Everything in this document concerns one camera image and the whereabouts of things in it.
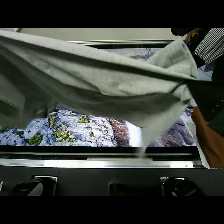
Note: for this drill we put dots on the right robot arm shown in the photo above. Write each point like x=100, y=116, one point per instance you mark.
x=180, y=188

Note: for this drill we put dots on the orange-brown garment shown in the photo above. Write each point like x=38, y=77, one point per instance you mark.
x=211, y=143

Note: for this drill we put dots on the checked shirt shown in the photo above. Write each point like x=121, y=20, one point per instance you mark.
x=211, y=45

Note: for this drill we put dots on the silver frame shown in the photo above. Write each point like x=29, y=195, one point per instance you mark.
x=100, y=163

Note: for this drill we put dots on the black garment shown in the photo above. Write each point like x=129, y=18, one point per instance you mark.
x=208, y=96

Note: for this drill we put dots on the grey garment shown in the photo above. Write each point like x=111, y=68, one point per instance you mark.
x=100, y=83

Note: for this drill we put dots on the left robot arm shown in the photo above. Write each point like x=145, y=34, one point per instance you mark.
x=36, y=187

